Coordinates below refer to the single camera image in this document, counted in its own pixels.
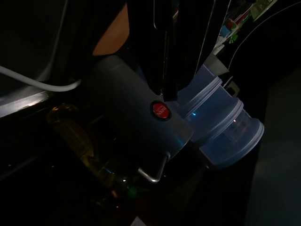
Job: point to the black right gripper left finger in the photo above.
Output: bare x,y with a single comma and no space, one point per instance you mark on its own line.
150,47

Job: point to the stainless steel sink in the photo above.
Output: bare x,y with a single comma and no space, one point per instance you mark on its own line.
28,47

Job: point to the clear container with blue lid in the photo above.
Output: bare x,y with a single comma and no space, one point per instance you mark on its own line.
223,141

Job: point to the colourful packet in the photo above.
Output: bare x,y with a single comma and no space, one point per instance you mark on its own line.
229,28

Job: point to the yellow oil bottle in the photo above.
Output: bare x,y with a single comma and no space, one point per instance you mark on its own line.
70,131

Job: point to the orange spatula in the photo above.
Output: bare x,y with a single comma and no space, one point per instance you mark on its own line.
115,35

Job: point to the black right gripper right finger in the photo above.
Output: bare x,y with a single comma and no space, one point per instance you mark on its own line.
185,47

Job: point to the grey canister with red logo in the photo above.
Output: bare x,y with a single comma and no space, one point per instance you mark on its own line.
131,106

